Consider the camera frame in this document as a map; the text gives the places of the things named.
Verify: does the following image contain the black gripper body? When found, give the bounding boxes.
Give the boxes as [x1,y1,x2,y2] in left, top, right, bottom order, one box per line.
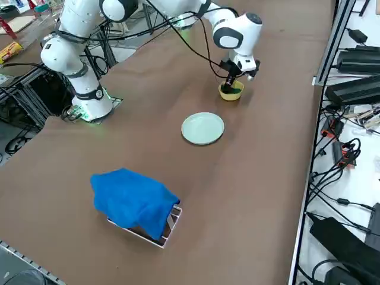
[220,60,247,78]

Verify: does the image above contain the pale green plate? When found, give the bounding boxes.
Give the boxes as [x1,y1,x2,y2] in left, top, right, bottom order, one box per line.
[180,112,226,146]

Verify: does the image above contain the small yellow bowl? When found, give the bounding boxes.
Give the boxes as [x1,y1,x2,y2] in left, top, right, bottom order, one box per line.
[218,80,245,102]

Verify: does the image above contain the black orange device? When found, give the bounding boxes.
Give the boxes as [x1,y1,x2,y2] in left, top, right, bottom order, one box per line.
[331,139,362,169]
[321,116,346,139]

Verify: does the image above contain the long black power brick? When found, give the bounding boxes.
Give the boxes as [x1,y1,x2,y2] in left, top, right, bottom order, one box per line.
[325,75,380,105]

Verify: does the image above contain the black power supply box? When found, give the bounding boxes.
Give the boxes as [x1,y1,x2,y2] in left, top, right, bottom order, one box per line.
[337,45,380,75]

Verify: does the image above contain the small black adapter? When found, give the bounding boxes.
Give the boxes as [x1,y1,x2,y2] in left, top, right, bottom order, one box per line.
[346,28,369,43]

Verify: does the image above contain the small circuit boards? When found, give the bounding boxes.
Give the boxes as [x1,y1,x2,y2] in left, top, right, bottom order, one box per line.
[350,105,380,128]

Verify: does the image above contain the blue cloth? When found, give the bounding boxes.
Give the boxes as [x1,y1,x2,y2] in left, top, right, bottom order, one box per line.
[90,167,181,240]

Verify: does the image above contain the yellow snack packet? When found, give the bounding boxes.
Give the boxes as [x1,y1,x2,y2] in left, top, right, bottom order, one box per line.
[0,40,24,65]

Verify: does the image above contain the aluminium profile post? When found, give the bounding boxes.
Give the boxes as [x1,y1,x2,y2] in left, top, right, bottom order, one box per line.
[313,0,357,87]

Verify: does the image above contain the black cable with ferrite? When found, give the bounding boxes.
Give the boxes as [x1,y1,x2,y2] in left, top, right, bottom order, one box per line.
[307,178,376,212]

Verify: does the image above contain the white metal frame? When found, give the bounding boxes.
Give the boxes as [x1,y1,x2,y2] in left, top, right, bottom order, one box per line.
[106,204,183,249]

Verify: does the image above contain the grey aluminium rail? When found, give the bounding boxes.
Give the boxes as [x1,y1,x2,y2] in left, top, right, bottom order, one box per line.
[0,239,67,285]

